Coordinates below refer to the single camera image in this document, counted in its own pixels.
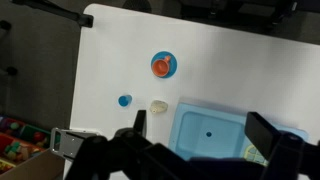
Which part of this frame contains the yellow-green toy dish rack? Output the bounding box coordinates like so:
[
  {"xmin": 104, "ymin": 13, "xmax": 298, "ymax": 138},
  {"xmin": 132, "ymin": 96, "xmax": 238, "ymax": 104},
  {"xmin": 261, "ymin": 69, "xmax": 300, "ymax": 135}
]
[{"xmin": 243, "ymin": 144, "xmax": 270, "ymax": 167}]

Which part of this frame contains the grey metal mounting plate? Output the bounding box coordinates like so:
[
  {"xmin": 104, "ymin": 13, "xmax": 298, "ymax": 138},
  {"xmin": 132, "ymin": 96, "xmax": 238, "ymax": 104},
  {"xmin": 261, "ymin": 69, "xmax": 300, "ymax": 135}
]
[{"xmin": 49, "ymin": 127, "xmax": 101, "ymax": 162}]

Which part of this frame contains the blue toy sink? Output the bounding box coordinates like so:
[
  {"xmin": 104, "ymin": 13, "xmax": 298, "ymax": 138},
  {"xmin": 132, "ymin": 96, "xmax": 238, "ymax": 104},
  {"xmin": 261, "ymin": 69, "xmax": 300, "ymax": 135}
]
[{"xmin": 168, "ymin": 102, "xmax": 309, "ymax": 168}]

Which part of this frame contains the orange toy teacup with handle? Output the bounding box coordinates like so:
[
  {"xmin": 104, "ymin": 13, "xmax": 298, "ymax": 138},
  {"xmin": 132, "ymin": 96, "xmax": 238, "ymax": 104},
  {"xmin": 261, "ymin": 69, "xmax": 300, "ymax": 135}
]
[{"xmin": 152, "ymin": 55, "xmax": 172, "ymax": 78}]

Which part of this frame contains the blue toy saucer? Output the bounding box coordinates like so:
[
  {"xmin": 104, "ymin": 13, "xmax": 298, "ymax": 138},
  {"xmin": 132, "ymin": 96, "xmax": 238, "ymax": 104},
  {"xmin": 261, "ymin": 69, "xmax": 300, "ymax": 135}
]
[{"xmin": 150, "ymin": 50, "xmax": 178, "ymax": 79}]

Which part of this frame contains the black equipment beside table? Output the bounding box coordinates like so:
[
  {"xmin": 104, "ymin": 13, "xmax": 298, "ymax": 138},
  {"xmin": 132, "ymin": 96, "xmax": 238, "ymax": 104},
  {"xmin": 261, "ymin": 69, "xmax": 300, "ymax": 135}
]
[{"xmin": 122, "ymin": 0, "xmax": 320, "ymax": 34}]

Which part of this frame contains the black tripod stand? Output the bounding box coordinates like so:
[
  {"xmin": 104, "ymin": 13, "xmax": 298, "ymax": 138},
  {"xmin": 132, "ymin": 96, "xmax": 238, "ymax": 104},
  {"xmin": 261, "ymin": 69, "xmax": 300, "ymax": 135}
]
[{"xmin": 11, "ymin": 0, "xmax": 94, "ymax": 29}]

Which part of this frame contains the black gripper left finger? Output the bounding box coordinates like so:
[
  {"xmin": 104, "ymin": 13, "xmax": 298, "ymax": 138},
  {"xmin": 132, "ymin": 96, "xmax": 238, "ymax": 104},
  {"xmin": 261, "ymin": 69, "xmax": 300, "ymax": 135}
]
[{"xmin": 133, "ymin": 109, "xmax": 148, "ymax": 138}]

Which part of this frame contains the small blue toy cup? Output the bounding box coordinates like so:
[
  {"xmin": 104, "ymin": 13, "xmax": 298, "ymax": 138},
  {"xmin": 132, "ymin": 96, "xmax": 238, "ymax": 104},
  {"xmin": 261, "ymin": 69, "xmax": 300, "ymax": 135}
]
[{"xmin": 117, "ymin": 94, "xmax": 133, "ymax": 108}]

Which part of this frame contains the toy shelf with colourful bins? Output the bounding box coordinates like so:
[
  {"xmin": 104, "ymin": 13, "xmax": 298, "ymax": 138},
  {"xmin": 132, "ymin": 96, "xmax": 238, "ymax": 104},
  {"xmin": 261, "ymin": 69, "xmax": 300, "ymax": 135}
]
[{"xmin": 0, "ymin": 114, "xmax": 52, "ymax": 174}]

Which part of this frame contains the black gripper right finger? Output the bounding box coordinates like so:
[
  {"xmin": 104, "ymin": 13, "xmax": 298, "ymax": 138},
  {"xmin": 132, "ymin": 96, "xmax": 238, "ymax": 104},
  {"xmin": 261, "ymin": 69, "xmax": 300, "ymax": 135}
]
[{"xmin": 244, "ymin": 111, "xmax": 284, "ymax": 162}]

